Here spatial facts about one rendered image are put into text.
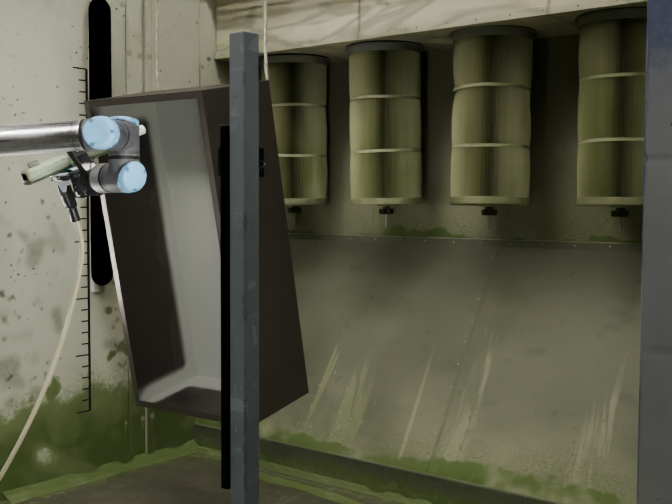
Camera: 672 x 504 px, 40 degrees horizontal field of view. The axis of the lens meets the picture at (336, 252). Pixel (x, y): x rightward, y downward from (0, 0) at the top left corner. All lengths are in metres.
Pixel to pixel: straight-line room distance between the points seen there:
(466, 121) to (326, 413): 1.45
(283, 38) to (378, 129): 0.67
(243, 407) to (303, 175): 2.49
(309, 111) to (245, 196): 2.48
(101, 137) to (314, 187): 2.03
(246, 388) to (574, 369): 1.94
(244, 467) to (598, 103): 2.07
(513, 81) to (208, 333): 1.62
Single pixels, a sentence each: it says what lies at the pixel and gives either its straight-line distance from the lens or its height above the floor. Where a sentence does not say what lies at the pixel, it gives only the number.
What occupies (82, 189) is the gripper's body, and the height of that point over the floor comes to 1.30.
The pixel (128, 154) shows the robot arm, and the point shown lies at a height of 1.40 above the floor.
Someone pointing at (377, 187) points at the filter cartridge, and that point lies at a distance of 4.13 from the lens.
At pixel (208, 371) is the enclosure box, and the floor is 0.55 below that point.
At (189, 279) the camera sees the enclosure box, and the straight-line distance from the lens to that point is 3.85.
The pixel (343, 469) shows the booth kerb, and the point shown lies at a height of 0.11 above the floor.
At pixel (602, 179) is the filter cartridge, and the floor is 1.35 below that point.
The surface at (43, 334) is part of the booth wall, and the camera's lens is 4.09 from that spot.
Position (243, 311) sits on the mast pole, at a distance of 2.07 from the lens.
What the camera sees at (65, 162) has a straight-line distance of 3.03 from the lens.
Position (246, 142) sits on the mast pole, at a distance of 2.07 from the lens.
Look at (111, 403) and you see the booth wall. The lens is 4.35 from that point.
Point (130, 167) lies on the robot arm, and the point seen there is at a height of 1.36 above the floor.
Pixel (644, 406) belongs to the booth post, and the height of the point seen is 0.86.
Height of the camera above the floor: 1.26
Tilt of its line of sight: 3 degrees down
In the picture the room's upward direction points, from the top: straight up
